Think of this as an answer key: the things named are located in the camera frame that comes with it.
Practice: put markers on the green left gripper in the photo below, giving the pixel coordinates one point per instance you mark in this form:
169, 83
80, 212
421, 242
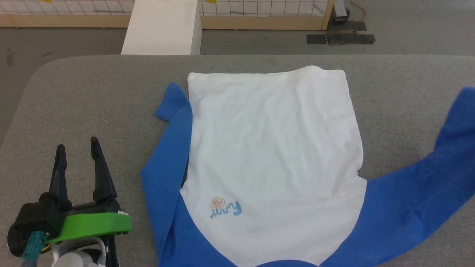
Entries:
92, 224

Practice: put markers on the white and blue shirt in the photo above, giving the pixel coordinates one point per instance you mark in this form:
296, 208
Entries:
274, 155

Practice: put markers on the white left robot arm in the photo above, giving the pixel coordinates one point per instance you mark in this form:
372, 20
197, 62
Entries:
81, 257

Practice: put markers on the grey upholstered sofa surface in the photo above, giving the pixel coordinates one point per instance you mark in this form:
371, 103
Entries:
92, 96

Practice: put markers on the lemon-print grid partition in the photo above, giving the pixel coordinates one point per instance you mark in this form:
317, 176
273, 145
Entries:
74, 20

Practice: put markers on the white rectangular box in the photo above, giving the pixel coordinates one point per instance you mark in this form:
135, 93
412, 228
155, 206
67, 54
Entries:
159, 29

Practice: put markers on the small black floor tape patch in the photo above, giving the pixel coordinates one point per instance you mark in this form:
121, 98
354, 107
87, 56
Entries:
316, 39

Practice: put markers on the large black floor tape patch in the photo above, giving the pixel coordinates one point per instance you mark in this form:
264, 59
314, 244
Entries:
350, 38

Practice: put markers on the grey metal stand foot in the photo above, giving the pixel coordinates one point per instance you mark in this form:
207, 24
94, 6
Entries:
340, 11

